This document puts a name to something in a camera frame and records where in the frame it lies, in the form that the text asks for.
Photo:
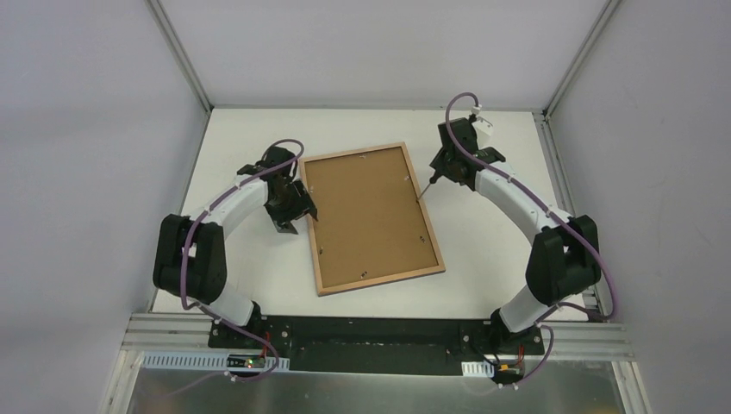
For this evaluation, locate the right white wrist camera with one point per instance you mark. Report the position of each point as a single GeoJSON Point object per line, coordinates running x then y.
{"type": "Point", "coordinates": [484, 129]}

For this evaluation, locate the right orange connector board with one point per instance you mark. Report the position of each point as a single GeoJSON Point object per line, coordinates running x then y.
{"type": "Point", "coordinates": [508, 372]}

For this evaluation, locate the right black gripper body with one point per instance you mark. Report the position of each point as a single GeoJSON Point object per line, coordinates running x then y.
{"type": "Point", "coordinates": [446, 168]}

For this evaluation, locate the left green circuit board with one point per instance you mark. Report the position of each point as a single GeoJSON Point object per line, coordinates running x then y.
{"type": "Point", "coordinates": [246, 362]}

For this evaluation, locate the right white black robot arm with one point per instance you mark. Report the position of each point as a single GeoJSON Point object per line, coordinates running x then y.
{"type": "Point", "coordinates": [562, 259]}

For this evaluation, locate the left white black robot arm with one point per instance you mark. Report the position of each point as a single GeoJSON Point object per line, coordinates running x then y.
{"type": "Point", "coordinates": [191, 259]}

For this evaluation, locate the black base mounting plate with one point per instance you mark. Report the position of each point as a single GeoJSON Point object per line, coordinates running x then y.
{"type": "Point", "coordinates": [407, 346]}

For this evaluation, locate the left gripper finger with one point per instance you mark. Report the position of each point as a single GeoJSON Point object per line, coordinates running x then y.
{"type": "Point", "coordinates": [310, 207]}
{"type": "Point", "coordinates": [285, 227]}

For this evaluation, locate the white slotted cable duct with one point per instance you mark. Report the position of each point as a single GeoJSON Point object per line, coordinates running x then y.
{"type": "Point", "coordinates": [477, 369]}
{"type": "Point", "coordinates": [204, 361]}

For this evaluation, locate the wooden picture frame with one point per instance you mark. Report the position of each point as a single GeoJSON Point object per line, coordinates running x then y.
{"type": "Point", "coordinates": [370, 228]}

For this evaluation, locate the right white slotted cable duct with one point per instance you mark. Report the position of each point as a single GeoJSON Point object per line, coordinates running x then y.
{"type": "Point", "coordinates": [477, 369]}

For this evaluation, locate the yellow black screwdriver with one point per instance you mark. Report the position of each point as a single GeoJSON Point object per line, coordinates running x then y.
{"type": "Point", "coordinates": [426, 185]}

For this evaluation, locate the aluminium rail beam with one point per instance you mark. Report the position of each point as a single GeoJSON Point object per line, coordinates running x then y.
{"type": "Point", "coordinates": [572, 341]}

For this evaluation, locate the left white slotted cable duct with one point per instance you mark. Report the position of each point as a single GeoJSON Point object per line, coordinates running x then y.
{"type": "Point", "coordinates": [204, 361]}

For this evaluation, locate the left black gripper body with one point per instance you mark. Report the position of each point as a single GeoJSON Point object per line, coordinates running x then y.
{"type": "Point", "coordinates": [293, 209]}

